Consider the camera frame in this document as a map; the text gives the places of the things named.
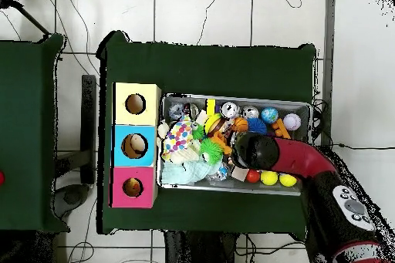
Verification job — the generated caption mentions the green spiky ball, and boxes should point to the green spiky ball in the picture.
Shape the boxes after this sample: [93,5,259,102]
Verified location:
[191,123,208,141]
[198,138,224,164]

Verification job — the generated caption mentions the colourful patterned cloth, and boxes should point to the colourful patterned cloth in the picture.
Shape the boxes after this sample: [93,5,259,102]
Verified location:
[161,114,194,164]

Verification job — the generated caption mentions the mint green waffle cloth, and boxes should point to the mint green waffle cloth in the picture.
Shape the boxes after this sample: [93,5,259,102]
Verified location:
[161,159,223,186]

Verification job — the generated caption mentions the blue fuzzy ball with eyes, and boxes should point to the blue fuzzy ball with eyes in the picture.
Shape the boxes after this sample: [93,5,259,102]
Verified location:
[248,117,268,136]

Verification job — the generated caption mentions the yellow plush duck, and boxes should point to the yellow plush duck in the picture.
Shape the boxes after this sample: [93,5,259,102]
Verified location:
[125,179,143,197]

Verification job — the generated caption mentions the wooden box with three holes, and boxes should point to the wooden box with three holes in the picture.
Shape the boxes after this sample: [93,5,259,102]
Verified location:
[110,82,163,209]

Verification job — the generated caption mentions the yellow plastic block toy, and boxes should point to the yellow plastic block toy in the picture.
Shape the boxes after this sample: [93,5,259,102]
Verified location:
[203,98,224,136]

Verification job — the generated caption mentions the small orange plastic block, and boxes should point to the small orange plastic block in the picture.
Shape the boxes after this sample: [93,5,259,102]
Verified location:
[212,132,235,157]

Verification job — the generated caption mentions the silver metal can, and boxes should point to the silver metal can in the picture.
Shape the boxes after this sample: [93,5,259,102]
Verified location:
[221,101,240,120]

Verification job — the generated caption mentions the small orange basketball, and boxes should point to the small orange basketball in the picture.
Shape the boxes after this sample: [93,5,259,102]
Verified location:
[232,117,250,134]

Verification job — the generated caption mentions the wooden cube block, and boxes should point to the wooden cube block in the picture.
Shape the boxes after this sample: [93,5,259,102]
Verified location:
[231,167,249,184]

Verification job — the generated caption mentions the dark green table cloth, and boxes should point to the dark green table cloth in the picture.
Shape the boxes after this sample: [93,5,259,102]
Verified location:
[0,34,66,232]
[97,30,319,235]

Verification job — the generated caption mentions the orange red ball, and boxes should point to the orange red ball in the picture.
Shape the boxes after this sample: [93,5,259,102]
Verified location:
[245,169,262,184]

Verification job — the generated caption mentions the globe print ball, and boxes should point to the globe print ball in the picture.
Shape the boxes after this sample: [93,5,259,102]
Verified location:
[262,107,280,125]

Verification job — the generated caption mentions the orange plastic block toy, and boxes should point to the orange plastic block toy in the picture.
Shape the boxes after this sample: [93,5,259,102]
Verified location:
[271,117,292,140]

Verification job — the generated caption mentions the yellow ball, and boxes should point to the yellow ball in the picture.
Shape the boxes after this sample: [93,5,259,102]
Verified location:
[279,173,299,189]
[260,170,279,187]

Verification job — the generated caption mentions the white baseball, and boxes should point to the white baseball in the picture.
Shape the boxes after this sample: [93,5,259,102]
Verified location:
[283,113,303,132]

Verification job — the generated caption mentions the shallow wire mesh bin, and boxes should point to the shallow wire mesh bin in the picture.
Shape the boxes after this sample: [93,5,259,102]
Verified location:
[159,93,312,196]

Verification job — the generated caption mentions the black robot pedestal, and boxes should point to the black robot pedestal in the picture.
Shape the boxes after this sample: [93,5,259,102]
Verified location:
[163,231,248,263]

